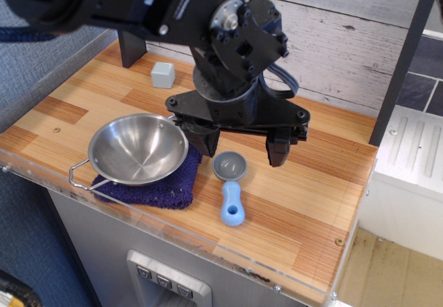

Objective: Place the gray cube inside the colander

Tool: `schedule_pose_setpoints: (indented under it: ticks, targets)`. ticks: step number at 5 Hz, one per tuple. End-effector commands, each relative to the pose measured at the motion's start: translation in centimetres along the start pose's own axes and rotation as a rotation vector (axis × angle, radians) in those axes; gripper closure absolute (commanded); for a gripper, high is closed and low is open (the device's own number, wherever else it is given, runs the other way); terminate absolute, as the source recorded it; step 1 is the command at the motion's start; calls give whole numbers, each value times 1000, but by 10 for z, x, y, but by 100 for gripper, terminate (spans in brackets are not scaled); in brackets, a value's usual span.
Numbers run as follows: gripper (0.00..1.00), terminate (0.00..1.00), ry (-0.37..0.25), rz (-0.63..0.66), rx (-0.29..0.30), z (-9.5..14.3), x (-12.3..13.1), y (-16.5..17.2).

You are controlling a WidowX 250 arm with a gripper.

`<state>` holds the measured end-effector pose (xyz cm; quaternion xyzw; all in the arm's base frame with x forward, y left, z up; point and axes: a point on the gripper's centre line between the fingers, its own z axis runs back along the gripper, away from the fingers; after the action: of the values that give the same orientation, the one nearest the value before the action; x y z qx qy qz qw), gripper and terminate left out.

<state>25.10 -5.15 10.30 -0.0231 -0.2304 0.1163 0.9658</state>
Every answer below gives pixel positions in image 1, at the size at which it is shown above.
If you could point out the stainless steel bowl with handles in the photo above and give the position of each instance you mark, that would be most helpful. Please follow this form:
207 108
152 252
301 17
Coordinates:
135 150

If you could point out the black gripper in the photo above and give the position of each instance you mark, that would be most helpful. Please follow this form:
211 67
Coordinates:
204 112

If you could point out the grey toy fridge cabinet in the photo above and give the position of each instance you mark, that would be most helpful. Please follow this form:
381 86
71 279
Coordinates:
138 251

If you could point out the clear acrylic table edge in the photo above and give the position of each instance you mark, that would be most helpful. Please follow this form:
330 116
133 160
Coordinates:
298 216

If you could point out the white toy sink counter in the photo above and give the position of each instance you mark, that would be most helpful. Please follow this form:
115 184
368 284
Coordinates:
403 199

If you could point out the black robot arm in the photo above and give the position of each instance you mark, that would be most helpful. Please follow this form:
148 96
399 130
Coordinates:
235 45

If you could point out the dark left shelf post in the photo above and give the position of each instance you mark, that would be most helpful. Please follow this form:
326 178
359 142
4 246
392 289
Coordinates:
132 48

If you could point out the silver dispenser panel with buttons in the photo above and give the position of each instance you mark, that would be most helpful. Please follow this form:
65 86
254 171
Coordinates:
158 284

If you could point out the blue grey ice cream scoop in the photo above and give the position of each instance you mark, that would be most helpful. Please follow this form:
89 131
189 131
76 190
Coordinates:
230 166

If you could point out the pale blue dice toy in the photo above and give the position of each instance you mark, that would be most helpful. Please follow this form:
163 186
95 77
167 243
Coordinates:
163 75

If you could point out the purple knitted cloth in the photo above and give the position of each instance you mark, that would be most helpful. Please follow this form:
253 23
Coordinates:
173 192

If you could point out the dark shelf post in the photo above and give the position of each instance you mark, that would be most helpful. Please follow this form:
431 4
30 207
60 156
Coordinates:
132 48
411 42

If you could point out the yellow object at corner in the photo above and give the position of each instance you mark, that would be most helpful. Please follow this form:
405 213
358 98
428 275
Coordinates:
16 293

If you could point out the dark right shelf post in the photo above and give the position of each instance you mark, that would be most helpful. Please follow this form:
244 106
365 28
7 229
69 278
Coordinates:
411 42

